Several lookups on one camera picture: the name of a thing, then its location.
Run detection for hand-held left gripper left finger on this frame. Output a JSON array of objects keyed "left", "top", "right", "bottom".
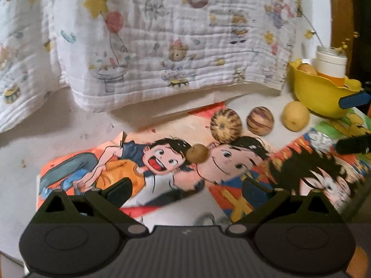
[{"left": 43, "top": 177, "right": 149, "bottom": 236}]

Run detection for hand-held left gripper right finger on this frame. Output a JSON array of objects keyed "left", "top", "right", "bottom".
[{"left": 225, "top": 177, "right": 334, "bottom": 236}]

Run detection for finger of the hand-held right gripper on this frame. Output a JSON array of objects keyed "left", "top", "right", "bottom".
[
  {"left": 339, "top": 90, "right": 371, "bottom": 110},
  {"left": 336, "top": 135, "right": 371, "bottom": 155}
]

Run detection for yellow plastic bowl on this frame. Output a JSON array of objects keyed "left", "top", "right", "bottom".
[{"left": 288, "top": 59, "right": 364, "bottom": 119}]

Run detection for tan round fruit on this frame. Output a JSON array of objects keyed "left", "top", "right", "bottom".
[{"left": 298, "top": 63, "right": 318, "bottom": 76}]

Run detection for small brown fruit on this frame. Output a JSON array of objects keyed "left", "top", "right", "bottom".
[{"left": 186, "top": 144, "right": 208, "bottom": 163}]

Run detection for yellow bear cartoon drawing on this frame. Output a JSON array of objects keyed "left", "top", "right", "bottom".
[{"left": 311, "top": 107, "right": 371, "bottom": 141}]

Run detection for boys cartoon drawing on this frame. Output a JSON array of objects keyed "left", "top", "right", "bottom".
[{"left": 38, "top": 101, "right": 274, "bottom": 218}]

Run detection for white jar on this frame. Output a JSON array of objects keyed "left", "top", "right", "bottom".
[{"left": 314, "top": 45, "right": 348, "bottom": 86}]

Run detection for plant sprig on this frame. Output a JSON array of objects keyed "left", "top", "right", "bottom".
[{"left": 301, "top": 12, "right": 360, "bottom": 54}]

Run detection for yellow lemon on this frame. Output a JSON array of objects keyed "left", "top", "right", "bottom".
[{"left": 282, "top": 101, "right": 310, "bottom": 132}]

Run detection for large striped melon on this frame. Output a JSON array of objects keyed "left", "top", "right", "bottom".
[{"left": 210, "top": 108, "right": 242, "bottom": 145}]

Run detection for small striped melon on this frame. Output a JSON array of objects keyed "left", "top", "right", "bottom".
[{"left": 246, "top": 106, "right": 274, "bottom": 136}]

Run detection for white printed blanket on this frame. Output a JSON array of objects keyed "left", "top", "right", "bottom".
[{"left": 0, "top": 0, "right": 302, "bottom": 133}]

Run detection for wooden door frame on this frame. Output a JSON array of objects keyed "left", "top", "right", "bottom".
[{"left": 327, "top": 0, "right": 360, "bottom": 74}]

